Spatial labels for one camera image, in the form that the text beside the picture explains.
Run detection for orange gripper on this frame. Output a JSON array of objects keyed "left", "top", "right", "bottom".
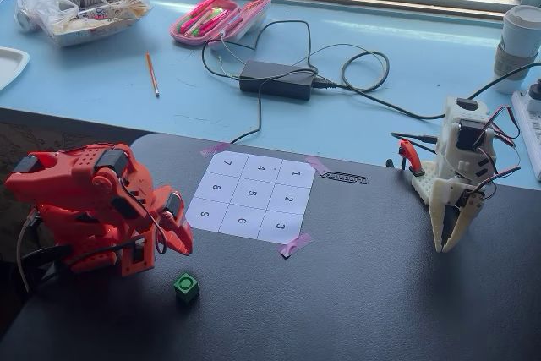
[{"left": 145, "top": 185, "right": 194, "bottom": 257}]

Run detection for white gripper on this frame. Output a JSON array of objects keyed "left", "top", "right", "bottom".
[{"left": 429, "top": 175, "right": 487, "bottom": 253}]

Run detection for green cube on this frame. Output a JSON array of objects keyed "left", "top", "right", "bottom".
[{"left": 173, "top": 271, "right": 199, "bottom": 305}]

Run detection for white numbered grid paper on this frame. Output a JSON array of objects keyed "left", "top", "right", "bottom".
[{"left": 185, "top": 150, "right": 317, "bottom": 242}]

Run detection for orange table clamp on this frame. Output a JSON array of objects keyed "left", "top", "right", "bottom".
[{"left": 385, "top": 138, "right": 425, "bottom": 178}]

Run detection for pink tape strip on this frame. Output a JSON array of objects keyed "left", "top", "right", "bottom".
[
  {"left": 276, "top": 232, "right": 316, "bottom": 259},
  {"left": 200, "top": 143, "right": 232, "bottom": 158},
  {"left": 304, "top": 155, "right": 331, "bottom": 177}
]

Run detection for white power strip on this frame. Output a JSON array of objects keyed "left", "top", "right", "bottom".
[{"left": 511, "top": 80, "right": 541, "bottom": 181}]

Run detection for black white ruler sticker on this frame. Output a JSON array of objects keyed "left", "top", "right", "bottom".
[{"left": 319, "top": 170, "right": 370, "bottom": 186}]

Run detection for orange pencil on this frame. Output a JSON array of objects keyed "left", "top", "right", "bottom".
[{"left": 145, "top": 52, "right": 161, "bottom": 98}]

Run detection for black power adapter brick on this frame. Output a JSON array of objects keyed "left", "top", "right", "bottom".
[{"left": 238, "top": 59, "right": 317, "bottom": 102}]

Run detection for white paper coffee cup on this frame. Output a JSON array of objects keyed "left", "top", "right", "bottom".
[{"left": 491, "top": 4, "right": 541, "bottom": 96}]

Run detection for printed cardboard food box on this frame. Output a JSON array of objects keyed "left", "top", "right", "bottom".
[{"left": 49, "top": 5, "right": 144, "bottom": 48}]

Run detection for pink pencil case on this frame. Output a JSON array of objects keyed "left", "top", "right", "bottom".
[{"left": 168, "top": 0, "right": 272, "bottom": 52}]

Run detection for green highlighter pen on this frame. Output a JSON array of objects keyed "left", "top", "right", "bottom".
[{"left": 189, "top": 6, "right": 227, "bottom": 37}]

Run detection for pink pen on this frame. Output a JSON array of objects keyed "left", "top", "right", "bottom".
[{"left": 183, "top": 0, "right": 226, "bottom": 36}]

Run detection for white plate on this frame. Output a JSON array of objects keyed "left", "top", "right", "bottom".
[{"left": 0, "top": 46, "right": 31, "bottom": 94}]

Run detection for clear plastic bag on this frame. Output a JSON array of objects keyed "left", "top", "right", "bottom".
[{"left": 15, "top": 0, "right": 152, "bottom": 48}]

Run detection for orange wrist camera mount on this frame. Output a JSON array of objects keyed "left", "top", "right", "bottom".
[{"left": 120, "top": 225, "right": 156, "bottom": 278}]

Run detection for black cable with plug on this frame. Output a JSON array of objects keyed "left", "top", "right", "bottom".
[{"left": 390, "top": 131, "right": 440, "bottom": 145}]

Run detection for black camera usb cable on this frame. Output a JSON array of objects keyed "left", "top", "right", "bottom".
[{"left": 20, "top": 243, "right": 128, "bottom": 272}]

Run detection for thick black power cord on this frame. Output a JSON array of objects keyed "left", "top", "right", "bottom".
[{"left": 311, "top": 42, "right": 541, "bottom": 122}]

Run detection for thin black adapter cable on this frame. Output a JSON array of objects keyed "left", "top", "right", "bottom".
[{"left": 200, "top": 19, "right": 321, "bottom": 145}]

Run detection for beige cable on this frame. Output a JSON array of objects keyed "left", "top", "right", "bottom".
[{"left": 15, "top": 207, "right": 40, "bottom": 294}]

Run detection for thin white cable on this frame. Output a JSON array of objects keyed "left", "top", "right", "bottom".
[{"left": 210, "top": 36, "right": 243, "bottom": 81}]

